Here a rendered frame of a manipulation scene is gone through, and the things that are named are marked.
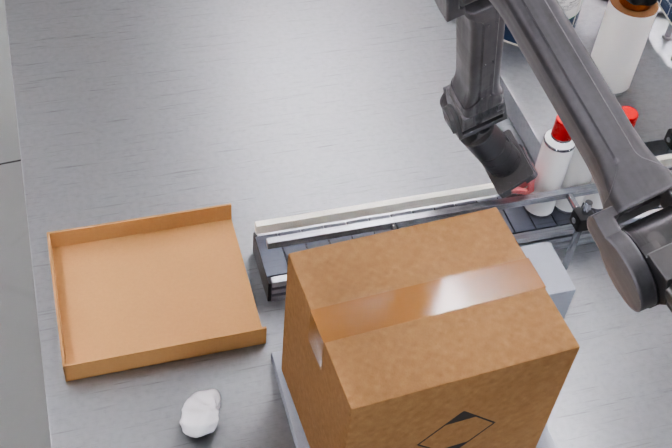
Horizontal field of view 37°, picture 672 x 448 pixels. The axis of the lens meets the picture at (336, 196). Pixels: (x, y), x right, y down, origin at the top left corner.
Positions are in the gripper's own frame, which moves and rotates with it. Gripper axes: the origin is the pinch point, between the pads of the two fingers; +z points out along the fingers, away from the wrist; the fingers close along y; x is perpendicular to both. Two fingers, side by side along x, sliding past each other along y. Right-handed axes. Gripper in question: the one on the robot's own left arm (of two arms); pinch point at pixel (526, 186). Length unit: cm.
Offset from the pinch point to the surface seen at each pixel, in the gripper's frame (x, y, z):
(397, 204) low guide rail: 18.4, 2.9, -10.9
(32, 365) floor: 128, 47, 20
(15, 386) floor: 131, 42, 18
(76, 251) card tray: 64, 11, -36
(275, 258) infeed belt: 37.3, -1.3, -21.4
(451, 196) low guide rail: 11.0, 2.9, -4.9
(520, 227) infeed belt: 4.6, -3.7, 3.8
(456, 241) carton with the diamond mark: 7.6, -22.1, -29.2
